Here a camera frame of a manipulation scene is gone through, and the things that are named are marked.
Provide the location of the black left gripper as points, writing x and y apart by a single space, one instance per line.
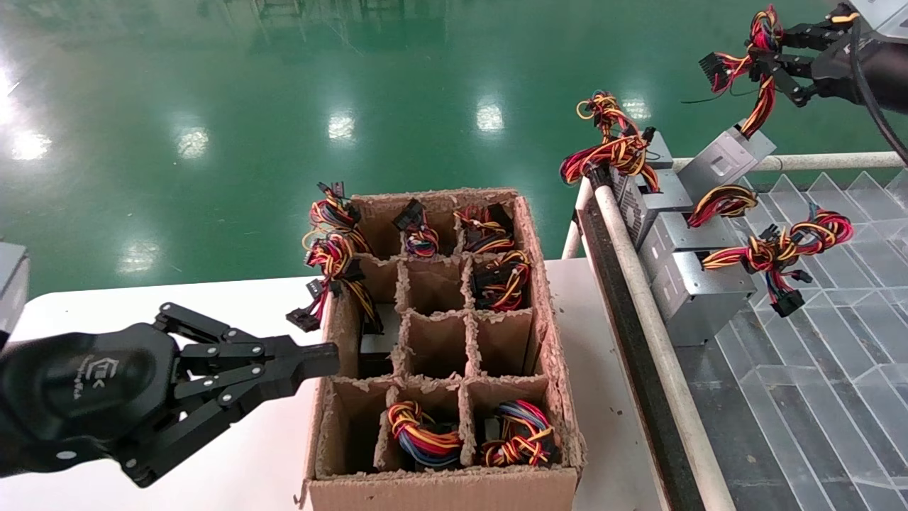
92 390

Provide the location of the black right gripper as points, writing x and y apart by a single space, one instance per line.
840 71

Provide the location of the power supply with comb connector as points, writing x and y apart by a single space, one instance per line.
723 160

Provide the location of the cardboard cell divider insert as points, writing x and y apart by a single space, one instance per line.
425 383

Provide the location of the power supply with grille face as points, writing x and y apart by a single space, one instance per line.
628 206

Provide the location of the brown cardboard box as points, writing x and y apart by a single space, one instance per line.
440 493

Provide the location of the short white pipe leg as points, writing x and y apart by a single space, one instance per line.
573 238

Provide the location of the black rack side strip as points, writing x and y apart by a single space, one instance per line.
638 369

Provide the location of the clear ridged acrylic panel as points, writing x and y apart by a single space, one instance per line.
816 426

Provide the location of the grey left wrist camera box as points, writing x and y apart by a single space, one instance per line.
10 284

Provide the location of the long white pipe rail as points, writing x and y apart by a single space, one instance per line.
660 341

